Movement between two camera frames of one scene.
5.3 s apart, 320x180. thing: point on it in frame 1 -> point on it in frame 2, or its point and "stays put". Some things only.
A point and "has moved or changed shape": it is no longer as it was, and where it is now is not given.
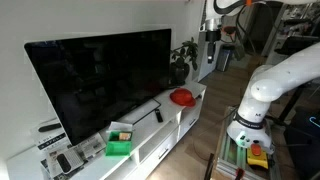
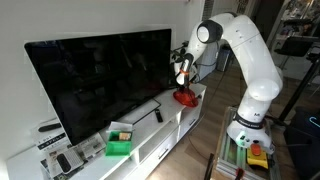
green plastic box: [118, 143] stays put
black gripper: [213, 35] -> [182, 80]
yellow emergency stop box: [255, 155] stays put
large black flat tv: [93, 81] stays put
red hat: [183, 97] has moved or changed shape
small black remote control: [158, 115] stays put
